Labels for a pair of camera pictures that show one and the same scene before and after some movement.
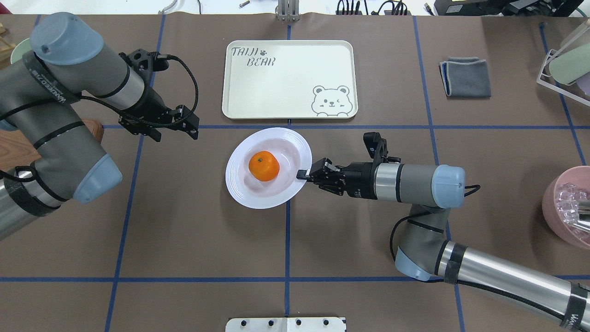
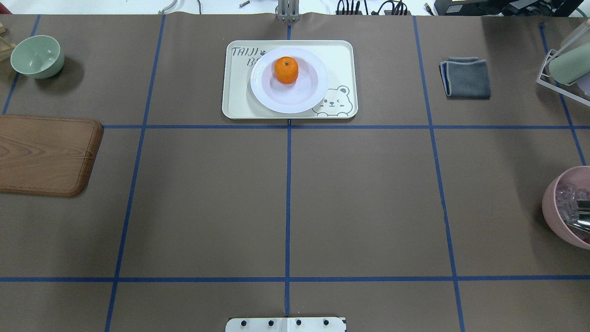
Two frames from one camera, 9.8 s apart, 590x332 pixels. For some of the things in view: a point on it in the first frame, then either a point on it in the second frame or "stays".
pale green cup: [571, 65] stays
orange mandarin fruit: [264, 166] -> [286, 69]
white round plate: [261, 170] -> [308, 91]
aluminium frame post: [288, 10] stays
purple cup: [584, 84] stays
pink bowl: [580, 176] stays
